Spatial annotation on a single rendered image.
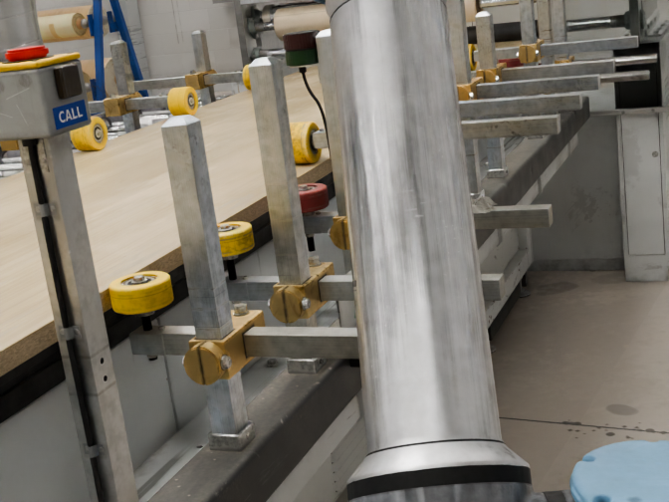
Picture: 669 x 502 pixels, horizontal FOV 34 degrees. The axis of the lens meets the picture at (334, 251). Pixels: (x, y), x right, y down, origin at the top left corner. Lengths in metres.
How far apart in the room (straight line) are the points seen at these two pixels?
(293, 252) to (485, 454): 0.75
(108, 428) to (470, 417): 0.42
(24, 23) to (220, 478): 4.40
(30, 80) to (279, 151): 0.56
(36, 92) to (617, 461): 0.60
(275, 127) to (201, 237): 0.26
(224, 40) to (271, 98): 10.64
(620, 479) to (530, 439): 2.08
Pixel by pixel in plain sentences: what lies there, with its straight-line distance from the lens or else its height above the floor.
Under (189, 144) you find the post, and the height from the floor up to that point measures 1.09.
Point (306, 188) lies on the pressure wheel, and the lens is 1.85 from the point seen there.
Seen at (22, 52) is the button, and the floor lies 1.23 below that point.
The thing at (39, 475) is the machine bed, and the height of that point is 0.71.
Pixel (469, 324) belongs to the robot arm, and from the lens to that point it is 0.90.
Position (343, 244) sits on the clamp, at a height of 0.83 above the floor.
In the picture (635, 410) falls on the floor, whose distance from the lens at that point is 3.09.
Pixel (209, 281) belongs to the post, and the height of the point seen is 0.92.
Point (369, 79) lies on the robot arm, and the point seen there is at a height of 1.17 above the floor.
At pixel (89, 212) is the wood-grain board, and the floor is 0.90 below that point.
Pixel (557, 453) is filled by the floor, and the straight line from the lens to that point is 2.87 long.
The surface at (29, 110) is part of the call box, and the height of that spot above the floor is 1.18.
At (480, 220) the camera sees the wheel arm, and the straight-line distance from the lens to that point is 1.76.
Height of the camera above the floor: 1.28
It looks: 15 degrees down
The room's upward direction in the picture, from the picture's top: 7 degrees counter-clockwise
